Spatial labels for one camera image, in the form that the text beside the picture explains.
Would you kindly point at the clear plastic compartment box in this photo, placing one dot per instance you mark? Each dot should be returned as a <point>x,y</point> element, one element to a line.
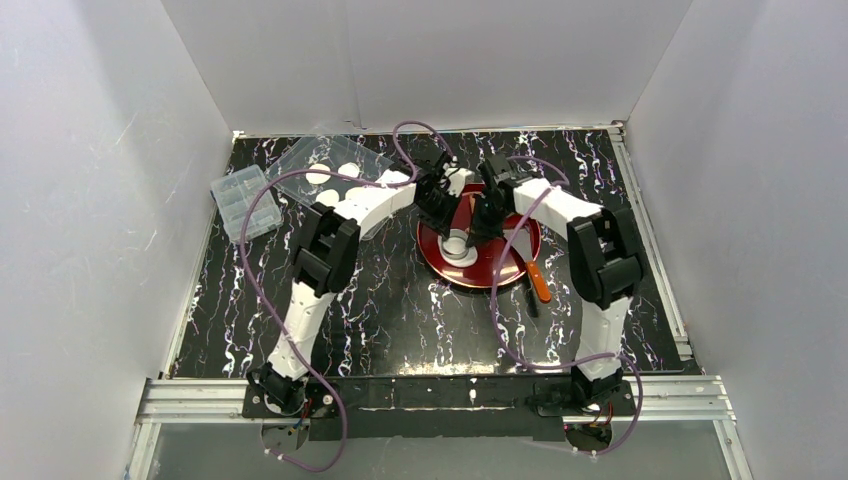
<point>233,195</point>

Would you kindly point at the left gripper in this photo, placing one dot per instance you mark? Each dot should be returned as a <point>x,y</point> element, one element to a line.
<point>436,211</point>

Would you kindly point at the red round tray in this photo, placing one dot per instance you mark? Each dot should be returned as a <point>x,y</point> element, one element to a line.
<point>478,275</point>

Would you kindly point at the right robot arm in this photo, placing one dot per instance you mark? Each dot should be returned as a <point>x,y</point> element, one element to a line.
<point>606,267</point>

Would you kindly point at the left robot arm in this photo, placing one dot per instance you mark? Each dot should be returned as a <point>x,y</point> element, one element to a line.
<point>324,260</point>

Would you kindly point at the white dough piece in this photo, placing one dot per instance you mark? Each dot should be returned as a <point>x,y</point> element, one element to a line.
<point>468,261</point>

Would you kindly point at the metal ring cutter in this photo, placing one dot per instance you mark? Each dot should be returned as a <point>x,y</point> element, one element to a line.
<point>454,245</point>

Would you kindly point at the round dough wrapper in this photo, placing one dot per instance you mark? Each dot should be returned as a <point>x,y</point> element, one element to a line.
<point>349,169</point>
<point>356,194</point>
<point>318,174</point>
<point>328,197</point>

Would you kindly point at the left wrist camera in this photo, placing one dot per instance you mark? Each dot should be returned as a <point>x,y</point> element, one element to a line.
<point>457,179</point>

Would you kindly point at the aluminium frame rail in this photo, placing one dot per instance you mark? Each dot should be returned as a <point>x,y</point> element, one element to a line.
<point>438,406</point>

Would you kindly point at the metal spatula wooden handle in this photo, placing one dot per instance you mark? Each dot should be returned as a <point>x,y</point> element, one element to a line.
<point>523,246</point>

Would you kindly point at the clear plastic tray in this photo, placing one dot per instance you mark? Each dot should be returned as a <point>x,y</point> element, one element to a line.
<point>384,198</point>

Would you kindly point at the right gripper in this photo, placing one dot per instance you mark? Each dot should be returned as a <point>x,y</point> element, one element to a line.
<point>487,209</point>

